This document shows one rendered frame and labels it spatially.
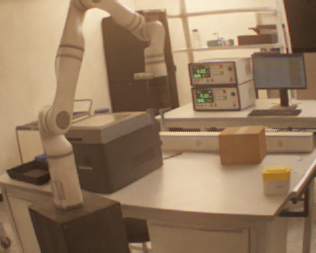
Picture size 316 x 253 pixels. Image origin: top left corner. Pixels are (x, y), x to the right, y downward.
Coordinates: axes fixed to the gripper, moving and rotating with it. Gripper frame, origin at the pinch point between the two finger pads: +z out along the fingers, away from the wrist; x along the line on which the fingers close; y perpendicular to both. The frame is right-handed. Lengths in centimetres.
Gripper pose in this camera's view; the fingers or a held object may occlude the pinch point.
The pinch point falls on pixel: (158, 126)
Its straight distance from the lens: 172.5
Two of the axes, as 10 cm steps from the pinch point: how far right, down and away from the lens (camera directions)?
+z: 1.3, 9.7, 1.9
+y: 7.3, -2.3, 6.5
